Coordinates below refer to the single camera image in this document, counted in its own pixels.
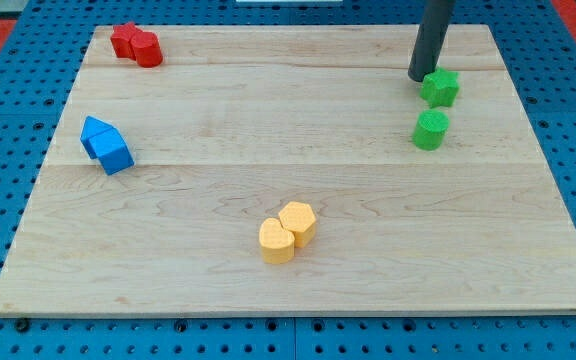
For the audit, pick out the green cylinder block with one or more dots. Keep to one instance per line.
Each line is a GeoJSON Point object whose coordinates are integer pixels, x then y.
{"type": "Point", "coordinates": [430, 130]}

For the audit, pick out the green star block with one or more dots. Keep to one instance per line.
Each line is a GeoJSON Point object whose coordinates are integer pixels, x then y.
{"type": "Point", "coordinates": [440, 88]}

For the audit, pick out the yellow heart block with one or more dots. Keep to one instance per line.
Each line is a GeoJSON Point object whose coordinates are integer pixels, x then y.
{"type": "Point", "coordinates": [277, 244]}

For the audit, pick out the blue cube block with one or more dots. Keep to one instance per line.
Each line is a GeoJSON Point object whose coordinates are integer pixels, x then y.
{"type": "Point", "coordinates": [111, 150]}

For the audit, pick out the blue triangle block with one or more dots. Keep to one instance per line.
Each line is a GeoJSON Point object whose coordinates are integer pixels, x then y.
{"type": "Point", "coordinates": [92, 127]}

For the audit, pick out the red star block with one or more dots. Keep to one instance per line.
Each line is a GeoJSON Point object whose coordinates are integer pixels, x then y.
{"type": "Point", "coordinates": [121, 39]}

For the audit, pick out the light wooden board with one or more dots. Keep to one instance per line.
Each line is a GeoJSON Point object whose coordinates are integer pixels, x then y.
{"type": "Point", "coordinates": [237, 122]}

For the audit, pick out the red cylinder block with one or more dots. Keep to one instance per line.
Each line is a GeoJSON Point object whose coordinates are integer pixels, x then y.
{"type": "Point", "coordinates": [146, 49]}

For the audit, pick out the yellow hexagon block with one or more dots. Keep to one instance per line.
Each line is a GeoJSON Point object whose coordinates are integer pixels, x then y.
{"type": "Point", "coordinates": [300, 219]}

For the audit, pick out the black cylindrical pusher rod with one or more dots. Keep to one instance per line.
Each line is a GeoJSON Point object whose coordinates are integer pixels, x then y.
{"type": "Point", "coordinates": [430, 37]}

